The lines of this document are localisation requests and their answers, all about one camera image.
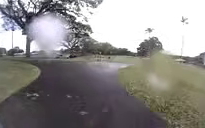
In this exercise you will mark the distant row of trees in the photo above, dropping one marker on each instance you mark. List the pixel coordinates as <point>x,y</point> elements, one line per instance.
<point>103,48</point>

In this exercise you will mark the dark asphalt path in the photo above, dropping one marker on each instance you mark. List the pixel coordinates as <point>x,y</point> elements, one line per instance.
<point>76,90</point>

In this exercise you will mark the low rounded tree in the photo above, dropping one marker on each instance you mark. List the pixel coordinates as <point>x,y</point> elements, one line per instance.
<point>150,46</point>

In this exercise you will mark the tall thin palm tree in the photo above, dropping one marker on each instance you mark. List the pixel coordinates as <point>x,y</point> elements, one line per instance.
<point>149,30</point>
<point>184,20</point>

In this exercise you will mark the large branching tree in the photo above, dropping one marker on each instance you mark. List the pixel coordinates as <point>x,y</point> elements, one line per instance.
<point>27,46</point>

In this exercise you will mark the green grass lawn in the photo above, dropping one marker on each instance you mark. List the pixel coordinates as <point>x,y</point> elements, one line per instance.
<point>176,86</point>
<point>10,76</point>

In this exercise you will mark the thin pole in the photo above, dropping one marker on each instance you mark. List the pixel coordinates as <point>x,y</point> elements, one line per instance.
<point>12,40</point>

